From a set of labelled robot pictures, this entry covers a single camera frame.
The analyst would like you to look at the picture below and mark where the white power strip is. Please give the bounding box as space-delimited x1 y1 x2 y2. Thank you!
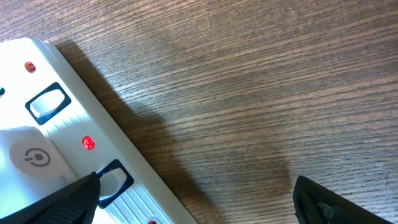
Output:
1 38 194 223

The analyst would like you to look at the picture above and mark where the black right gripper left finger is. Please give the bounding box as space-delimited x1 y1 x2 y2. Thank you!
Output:
1 172 101 224

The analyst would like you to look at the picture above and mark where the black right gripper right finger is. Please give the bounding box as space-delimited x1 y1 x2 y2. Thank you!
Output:
293 176 392 224

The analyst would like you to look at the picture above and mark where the white charger plug adapter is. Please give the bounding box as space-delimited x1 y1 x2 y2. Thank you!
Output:
1 127 77 218

